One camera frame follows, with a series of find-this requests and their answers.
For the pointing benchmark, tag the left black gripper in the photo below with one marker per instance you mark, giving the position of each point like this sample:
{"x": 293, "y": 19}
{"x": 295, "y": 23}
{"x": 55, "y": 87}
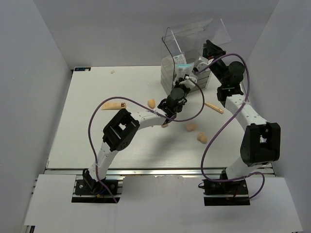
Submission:
{"x": 177, "y": 85}

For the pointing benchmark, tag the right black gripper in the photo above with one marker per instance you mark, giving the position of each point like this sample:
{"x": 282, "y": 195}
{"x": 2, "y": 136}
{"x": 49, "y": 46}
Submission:
{"x": 210, "y": 49}

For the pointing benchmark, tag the clear acrylic organizer box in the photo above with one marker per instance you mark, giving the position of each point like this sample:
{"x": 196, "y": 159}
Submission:
{"x": 182, "y": 51}

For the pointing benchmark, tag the white blue sachet packet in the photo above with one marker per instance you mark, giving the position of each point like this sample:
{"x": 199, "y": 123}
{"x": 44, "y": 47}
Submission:
{"x": 179, "y": 62}

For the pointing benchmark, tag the beige makeup tube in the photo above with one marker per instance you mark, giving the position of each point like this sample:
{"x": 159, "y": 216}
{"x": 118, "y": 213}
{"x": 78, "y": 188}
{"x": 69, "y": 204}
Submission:
{"x": 113, "y": 106}

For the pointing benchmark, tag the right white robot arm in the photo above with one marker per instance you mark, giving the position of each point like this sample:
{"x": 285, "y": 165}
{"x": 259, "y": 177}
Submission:
{"x": 261, "y": 140}

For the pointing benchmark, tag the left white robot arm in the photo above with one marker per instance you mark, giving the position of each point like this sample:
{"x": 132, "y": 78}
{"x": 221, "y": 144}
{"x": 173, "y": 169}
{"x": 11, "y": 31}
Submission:
{"x": 121, "y": 129}

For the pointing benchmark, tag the beige makeup sponge far left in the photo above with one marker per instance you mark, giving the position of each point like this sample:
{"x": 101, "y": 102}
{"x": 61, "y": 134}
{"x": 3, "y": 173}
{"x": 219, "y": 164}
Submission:
{"x": 151, "y": 104}

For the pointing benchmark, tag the beige makeup sponge right upper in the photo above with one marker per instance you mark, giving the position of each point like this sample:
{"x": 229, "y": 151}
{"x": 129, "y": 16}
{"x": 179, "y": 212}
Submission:
{"x": 191, "y": 127}

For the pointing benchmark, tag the beige makeup sponge right lower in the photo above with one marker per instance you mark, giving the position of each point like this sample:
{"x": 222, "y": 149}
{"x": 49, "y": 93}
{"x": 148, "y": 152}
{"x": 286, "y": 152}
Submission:
{"x": 202, "y": 138}

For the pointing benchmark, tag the beige rose-gold lipstick pen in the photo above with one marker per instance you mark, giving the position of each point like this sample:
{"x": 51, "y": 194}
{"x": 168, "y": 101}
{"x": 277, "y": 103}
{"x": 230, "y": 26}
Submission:
{"x": 215, "y": 108}

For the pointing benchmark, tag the left blue table label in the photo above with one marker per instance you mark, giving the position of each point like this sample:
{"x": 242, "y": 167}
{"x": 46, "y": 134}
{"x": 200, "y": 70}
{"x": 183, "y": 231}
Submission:
{"x": 81, "y": 69}

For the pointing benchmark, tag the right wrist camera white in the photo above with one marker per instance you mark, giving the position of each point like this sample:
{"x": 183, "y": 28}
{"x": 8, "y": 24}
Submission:
{"x": 201, "y": 64}

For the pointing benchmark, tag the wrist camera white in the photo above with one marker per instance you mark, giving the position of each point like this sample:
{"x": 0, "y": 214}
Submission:
{"x": 201, "y": 64}
{"x": 190, "y": 81}

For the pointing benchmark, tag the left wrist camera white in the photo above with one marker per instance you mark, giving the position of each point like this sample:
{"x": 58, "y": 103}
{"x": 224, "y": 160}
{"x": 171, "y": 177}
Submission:
{"x": 190, "y": 81}

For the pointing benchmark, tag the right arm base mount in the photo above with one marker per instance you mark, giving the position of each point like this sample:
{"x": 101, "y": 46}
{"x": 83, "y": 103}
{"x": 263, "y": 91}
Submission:
{"x": 225, "y": 194}

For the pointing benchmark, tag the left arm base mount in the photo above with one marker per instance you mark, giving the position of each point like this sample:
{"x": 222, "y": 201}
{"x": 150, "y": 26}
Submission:
{"x": 82, "y": 193}

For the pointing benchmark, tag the aluminium rail front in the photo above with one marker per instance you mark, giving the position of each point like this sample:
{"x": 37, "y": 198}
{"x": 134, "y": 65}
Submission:
{"x": 266, "y": 170}

